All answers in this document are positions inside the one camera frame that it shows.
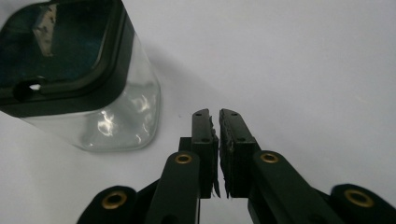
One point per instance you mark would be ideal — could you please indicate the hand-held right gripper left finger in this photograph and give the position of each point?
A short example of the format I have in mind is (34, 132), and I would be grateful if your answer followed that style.
(204, 149)

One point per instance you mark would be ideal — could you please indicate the clear container with black lid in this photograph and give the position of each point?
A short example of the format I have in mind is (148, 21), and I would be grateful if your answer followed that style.
(93, 93)

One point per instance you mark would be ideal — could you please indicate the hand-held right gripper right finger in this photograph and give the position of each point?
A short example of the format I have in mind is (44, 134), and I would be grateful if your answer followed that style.
(237, 149)

